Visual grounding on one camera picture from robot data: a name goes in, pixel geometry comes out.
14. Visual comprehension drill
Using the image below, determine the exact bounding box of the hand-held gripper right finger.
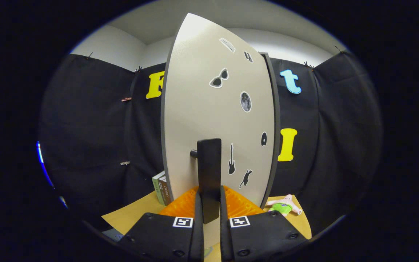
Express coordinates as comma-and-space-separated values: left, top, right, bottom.
220, 186, 308, 262

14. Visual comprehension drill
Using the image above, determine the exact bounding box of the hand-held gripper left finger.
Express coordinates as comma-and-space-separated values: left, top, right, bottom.
119, 186, 205, 262

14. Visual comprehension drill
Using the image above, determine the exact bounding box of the black door handle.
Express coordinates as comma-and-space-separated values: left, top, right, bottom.
190, 138, 222, 225

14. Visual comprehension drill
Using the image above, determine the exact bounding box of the beige cabinet door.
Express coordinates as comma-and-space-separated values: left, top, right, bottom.
160, 13, 276, 209

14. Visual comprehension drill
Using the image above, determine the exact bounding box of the pink and green plush toy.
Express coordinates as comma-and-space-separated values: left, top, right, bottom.
266, 194, 302, 217

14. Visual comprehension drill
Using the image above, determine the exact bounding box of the green book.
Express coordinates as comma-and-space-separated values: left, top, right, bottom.
152, 171, 166, 206

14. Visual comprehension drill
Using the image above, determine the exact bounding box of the dark grey cabinet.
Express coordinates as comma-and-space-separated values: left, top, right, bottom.
260, 52, 281, 209

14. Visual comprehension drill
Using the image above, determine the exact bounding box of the black backdrop cloth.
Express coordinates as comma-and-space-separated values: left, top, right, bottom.
39, 47, 383, 233

